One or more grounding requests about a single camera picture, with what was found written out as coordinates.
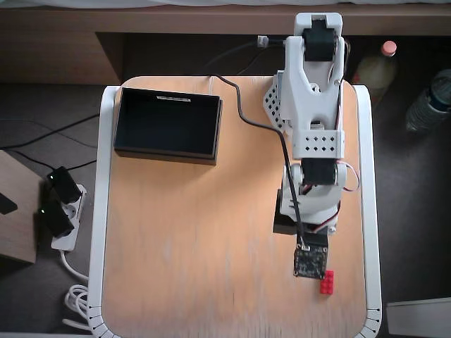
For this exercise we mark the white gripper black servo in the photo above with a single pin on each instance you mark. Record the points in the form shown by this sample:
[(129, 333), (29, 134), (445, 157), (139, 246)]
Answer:
[(319, 240)]

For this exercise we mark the red lego block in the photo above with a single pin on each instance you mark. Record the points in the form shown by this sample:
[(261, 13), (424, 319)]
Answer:
[(327, 285)]

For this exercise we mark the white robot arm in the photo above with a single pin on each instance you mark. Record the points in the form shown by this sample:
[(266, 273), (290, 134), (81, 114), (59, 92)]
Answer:
[(317, 105)]

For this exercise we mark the black rectangular bin box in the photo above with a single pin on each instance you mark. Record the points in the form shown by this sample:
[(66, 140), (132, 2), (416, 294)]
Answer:
[(165, 126)]

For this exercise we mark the yellow juice bottle pink cap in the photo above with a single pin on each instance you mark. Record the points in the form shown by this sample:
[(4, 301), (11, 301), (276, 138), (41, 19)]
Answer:
[(375, 70)]

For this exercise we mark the white cardboard box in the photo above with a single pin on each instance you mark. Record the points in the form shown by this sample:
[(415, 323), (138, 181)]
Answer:
[(419, 317)]

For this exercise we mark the clear plastic water bottle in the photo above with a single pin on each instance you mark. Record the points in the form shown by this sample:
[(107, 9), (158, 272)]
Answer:
[(426, 105)]

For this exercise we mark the white power strip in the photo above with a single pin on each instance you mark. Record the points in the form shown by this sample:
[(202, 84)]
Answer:
[(68, 239)]

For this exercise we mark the black power adapter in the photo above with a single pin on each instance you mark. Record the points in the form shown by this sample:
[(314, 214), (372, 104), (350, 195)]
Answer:
[(54, 218), (63, 183)]

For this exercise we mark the white bed sheet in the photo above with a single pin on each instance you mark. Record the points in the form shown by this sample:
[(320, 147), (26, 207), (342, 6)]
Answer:
[(141, 1)]

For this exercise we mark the light wooden box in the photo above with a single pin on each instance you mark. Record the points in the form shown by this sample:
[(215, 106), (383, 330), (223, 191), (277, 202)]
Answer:
[(17, 229)]

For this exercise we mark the black flat device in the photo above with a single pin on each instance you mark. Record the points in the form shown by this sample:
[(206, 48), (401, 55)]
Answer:
[(5, 206)]

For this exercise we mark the black wrist camera circuit board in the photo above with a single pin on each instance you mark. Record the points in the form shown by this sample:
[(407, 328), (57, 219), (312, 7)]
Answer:
[(310, 262)]

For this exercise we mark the brown wooden bed frame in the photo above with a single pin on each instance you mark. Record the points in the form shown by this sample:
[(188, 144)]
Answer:
[(53, 53)]

